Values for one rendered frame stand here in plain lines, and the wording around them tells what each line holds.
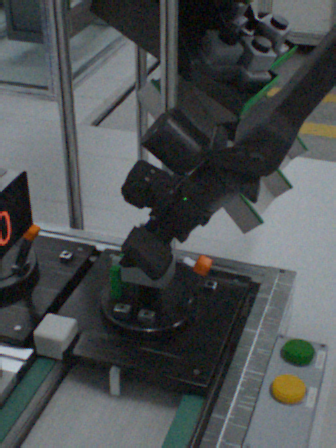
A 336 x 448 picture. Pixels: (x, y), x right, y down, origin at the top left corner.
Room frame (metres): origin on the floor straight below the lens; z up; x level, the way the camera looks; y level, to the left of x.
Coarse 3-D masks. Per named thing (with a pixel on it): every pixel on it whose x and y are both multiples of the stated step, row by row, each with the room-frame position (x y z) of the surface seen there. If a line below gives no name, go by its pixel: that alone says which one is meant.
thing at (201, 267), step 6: (186, 258) 0.76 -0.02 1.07; (198, 258) 0.75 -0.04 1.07; (204, 258) 0.76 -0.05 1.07; (186, 264) 0.75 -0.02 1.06; (192, 264) 0.76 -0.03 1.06; (198, 264) 0.74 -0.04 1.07; (204, 264) 0.74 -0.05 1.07; (210, 264) 0.75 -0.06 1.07; (192, 270) 0.75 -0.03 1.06; (198, 270) 0.74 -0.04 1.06; (204, 270) 0.74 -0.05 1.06; (192, 276) 0.75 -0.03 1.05; (198, 276) 0.75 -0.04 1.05; (204, 276) 0.74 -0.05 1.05; (192, 282) 0.75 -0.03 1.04; (198, 282) 0.75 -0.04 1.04; (186, 288) 0.75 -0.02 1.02; (192, 288) 0.75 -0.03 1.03; (186, 294) 0.75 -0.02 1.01; (192, 294) 0.75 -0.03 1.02; (186, 300) 0.75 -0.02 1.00
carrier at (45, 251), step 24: (48, 240) 0.95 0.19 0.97; (0, 264) 0.86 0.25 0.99; (24, 264) 0.84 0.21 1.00; (48, 264) 0.88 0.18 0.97; (72, 264) 0.88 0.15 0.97; (0, 288) 0.80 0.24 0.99; (24, 288) 0.82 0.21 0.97; (48, 288) 0.82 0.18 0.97; (0, 312) 0.77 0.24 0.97; (24, 312) 0.77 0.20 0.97; (48, 312) 0.78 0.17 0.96; (0, 336) 0.72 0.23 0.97; (24, 336) 0.72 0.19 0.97
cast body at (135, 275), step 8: (112, 264) 0.79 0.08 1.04; (128, 272) 0.76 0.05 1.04; (136, 272) 0.76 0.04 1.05; (168, 272) 0.76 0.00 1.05; (128, 280) 0.77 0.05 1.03; (136, 280) 0.76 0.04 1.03; (144, 280) 0.76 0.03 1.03; (160, 280) 0.75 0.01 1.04; (168, 280) 0.76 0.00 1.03; (160, 288) 0.75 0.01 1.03
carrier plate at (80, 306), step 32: (96, 288) 0.82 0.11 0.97; (224, 288) 0.82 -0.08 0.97; (96, 320) 0.75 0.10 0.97; (224, 320) 0.75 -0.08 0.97; (64, 352) 0.69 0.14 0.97; (96, 352) 0.69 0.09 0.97; (128, 352) 0.69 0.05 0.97; (160, 352) 0.69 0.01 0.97; (192, 352) 0.69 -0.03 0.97; (224, 352) 0.70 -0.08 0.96; (160, 384) 0.65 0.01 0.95; (192, 384) 0.63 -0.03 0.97
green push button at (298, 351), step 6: (288, 342) 0.70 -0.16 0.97; (294, 342) 0.70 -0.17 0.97; (300, 342) 0.70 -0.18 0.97; (306, 342) 0.70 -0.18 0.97; (288, 348) 0.69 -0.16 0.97; (294, 348) 0.69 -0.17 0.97; (300, 348) 0.69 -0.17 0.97; (306, 348) 0.69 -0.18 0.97; (312, 348) 0.69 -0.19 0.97; (288, 354) 0.68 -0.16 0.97; (294, 354) 0.68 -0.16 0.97; (300, 354) 0.68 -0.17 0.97; (306, 354) 0.68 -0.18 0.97; (312, 354) 0.68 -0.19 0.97; (294, 360) 0.68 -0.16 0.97; (300, 360) 0.67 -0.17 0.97; (306, 360) 0.68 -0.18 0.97
